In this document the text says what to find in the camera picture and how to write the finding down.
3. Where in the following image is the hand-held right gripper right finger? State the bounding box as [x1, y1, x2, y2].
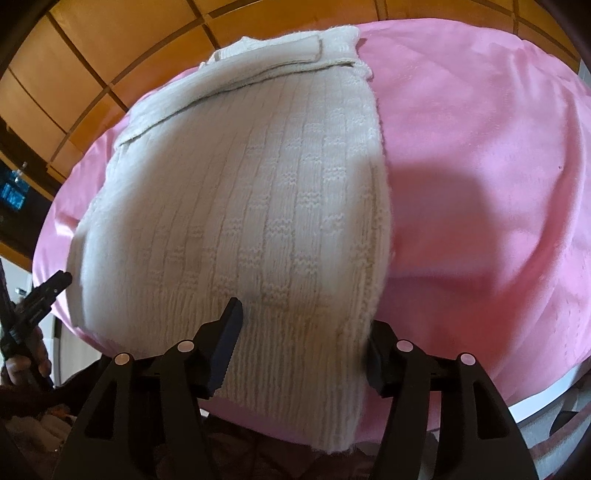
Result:
[367, 320, 540, 480]

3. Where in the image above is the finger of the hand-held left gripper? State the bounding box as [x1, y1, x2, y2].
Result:
[23, 271, 73, 320]

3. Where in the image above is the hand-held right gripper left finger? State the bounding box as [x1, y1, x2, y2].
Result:
[52, 298, 245, 480]

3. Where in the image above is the white knit sweater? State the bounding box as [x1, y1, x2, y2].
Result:
[67, 25, 398, 455]

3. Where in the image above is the person's left hand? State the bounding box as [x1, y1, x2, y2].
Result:
[0, 325, 54, 393]

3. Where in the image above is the dark glass cabinet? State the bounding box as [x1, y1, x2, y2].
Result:
[0, 115, 58, 268]

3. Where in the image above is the person's dark clothing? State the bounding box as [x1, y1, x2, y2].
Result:
[0, 355, 379, 480]

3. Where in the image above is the pink bed sheet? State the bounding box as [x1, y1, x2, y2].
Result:
[30, 18, 591, 444]

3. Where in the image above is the wooden wardrobe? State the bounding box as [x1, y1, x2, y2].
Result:
[0, 0, 583, 204]

